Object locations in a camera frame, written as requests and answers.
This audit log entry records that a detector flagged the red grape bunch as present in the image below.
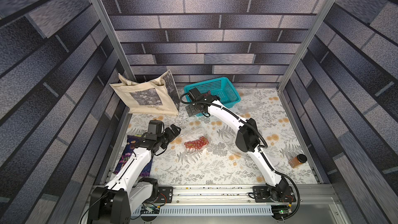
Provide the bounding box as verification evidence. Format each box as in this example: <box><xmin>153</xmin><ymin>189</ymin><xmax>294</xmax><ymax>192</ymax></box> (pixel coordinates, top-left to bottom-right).
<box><xmin>184</xmin><ymin>136</ymin><xmax>209</xmax><ymax>152</ymax></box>

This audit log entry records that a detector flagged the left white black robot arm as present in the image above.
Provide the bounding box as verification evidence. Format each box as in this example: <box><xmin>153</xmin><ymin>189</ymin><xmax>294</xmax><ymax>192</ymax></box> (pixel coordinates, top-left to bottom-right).
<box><xmin>83</xmin><ymin>120</ymin><xmax>181</xmax><ymax>224</ymax></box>

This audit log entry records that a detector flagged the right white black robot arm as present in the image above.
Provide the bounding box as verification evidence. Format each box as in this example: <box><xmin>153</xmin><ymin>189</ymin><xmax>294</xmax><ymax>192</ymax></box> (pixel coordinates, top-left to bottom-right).
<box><xmin>180</xmin><ymin>88</ymin><xmax>301</xmax><ymax>204</ymax></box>

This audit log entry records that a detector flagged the purple snack bag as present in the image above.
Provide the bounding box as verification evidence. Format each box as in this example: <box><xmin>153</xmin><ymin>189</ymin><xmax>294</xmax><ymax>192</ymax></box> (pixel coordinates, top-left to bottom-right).
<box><xmin>113</xmin><ymin>135</ymin><xmax>153</xmax><ymax>178</ymax></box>

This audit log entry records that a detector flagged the teal plastic basket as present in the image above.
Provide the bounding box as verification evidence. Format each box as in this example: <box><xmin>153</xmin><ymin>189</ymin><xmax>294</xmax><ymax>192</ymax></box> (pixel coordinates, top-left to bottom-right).
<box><xmin>180</xmin><ymin>77</ymin><xmax>241</xmax><ymax>108</ymax></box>

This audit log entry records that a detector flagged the beige canvas tote bag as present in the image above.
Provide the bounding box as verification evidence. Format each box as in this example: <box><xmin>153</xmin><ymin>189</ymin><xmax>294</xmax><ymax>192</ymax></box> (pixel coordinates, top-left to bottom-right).
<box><xmin>111</xmin><ymin>70</ymin><xmax>180</xmax><ymax>116</ymax></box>

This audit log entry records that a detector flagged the amber spice jar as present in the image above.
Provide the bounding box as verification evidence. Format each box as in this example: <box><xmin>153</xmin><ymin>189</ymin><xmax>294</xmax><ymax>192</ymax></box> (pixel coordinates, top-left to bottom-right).
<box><xmin>289</xmin><ymin>154</ymin><xmax>307</xmax><ymax>168</ymax></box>

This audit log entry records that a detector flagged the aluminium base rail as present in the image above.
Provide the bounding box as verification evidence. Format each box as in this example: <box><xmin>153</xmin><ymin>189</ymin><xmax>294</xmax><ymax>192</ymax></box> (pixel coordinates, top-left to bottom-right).
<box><xmin>129</xmin><ymin>184</ymin><xmax>349</xmax><ymax>224</ymax></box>

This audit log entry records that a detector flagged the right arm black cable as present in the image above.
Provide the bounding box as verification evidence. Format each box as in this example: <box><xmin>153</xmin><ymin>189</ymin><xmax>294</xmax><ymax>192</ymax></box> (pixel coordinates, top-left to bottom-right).
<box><xmin>179</xmin><ymin>92</ymin><xmax>301</xmax><ymax>218</ymax></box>

